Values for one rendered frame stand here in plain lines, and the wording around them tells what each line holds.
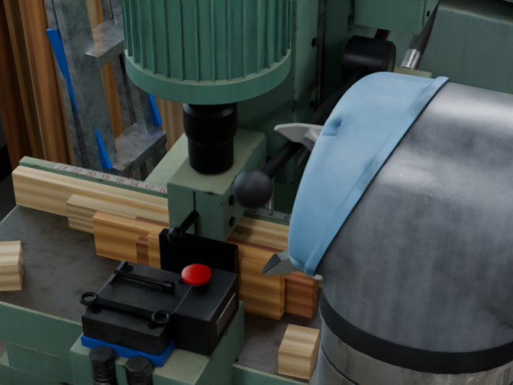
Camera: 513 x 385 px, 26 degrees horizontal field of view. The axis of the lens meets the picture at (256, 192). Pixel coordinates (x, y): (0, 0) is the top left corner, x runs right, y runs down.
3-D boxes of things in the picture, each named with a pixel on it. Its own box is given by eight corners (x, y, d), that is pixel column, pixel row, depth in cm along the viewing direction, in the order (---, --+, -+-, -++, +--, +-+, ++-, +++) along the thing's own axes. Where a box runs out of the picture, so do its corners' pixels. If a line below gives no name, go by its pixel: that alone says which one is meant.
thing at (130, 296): (81, 346, 113) (75, 304, 110) (129, 281, 121) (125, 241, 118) (199, 378, 109) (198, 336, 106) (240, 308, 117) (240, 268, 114)
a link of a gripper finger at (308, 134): (314, 121, 98) (383, 172, 103) (290, 98, 103) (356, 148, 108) (292, 149, 98) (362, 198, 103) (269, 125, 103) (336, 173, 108)
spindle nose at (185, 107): (176, 169, 125) (172, 76, 118) (197, 142, 129) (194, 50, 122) (226, 180, 123) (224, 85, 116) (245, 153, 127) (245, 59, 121)
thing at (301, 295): (137, 275, 131) (135, 241, 128) (143, 266, 133) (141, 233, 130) (311, 318, 125) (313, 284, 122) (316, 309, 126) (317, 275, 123)
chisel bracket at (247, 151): (168, 242, 128) (165, 182, 124) (214, 178, 139) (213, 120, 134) (227, 257, 126) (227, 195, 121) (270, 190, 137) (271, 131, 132)
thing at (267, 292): (150, 288, 129) (146, 236, 125) (156, 279, 131) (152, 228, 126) (279, 321, 125) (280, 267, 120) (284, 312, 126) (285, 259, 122)
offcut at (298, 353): (319, 351, 121) (320, 329, 119) (310, 380, 117) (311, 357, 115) (287, 346, 121) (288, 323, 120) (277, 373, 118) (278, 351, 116)
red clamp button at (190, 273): (177, 283, 112) (176, 276, 112) (188, 266, 114) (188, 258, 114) (204, 290, 111) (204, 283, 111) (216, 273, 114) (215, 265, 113)
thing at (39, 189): (15, 205, 143) (11, 173, 140) (24, 196, 145) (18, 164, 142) (478, 315, 126) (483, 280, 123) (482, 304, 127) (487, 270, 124)
